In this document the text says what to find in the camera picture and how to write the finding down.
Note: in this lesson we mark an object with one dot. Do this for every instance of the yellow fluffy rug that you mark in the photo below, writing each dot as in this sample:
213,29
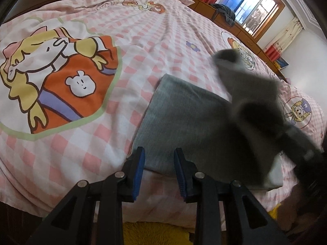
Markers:
153,234

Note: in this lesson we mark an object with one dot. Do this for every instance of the grey pants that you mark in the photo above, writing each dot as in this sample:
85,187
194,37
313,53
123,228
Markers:
191,127

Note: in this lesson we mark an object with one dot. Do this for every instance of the blue book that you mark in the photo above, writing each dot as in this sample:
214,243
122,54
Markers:
281,63

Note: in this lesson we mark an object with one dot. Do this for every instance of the dark clothes pile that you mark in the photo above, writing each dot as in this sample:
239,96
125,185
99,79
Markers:
224,14

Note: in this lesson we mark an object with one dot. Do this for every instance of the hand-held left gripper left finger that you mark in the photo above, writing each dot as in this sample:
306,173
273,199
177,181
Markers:
138,173

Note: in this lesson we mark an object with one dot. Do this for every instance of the window with wooden frame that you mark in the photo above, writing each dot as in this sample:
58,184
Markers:
255,2

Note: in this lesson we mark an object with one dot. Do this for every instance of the long wooden cabinet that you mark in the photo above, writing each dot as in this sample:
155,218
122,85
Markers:
204,7

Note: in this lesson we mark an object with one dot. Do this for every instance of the pink checked cartoon blanket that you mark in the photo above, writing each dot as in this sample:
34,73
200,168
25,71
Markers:
76,145

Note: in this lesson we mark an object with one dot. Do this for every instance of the person's right forearm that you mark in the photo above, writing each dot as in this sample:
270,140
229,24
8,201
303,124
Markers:
293,206

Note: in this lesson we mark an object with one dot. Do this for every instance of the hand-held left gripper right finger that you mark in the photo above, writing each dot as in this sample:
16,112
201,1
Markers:
179,173

